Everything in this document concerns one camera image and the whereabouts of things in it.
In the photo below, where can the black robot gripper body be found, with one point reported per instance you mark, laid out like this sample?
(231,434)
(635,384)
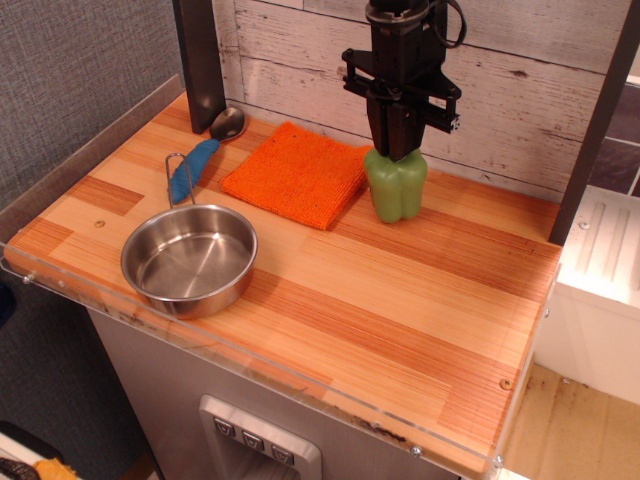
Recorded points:
(409,43)

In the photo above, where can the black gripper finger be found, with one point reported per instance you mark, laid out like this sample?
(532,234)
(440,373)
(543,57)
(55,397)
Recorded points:
(379,113)
(406,129)

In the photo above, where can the green toy bell pepper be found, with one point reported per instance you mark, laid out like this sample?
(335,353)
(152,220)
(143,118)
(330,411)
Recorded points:
(396,186)

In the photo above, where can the small steel pot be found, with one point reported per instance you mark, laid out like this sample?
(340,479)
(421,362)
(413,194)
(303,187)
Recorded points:
(191,261)

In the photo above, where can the orange knitted cloth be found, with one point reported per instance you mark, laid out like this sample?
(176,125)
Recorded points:
(299,175)

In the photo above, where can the grey toy fridge cabinet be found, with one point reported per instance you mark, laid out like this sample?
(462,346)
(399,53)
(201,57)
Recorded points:
(164,385)

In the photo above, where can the silver dispenser panel with buttons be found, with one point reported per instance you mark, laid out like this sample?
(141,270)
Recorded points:
(244,446)

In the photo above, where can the clear acrylic edge guard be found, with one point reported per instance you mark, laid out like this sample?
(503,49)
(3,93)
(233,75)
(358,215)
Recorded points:
(424,351)

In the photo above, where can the yellow object at corner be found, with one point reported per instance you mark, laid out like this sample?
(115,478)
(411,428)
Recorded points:
(47,469)

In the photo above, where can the blue handled metal spoon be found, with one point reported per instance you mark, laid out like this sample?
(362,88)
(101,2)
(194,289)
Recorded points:
(184,171)

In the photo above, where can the dark right upright post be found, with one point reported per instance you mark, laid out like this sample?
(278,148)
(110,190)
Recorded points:
(615,79)

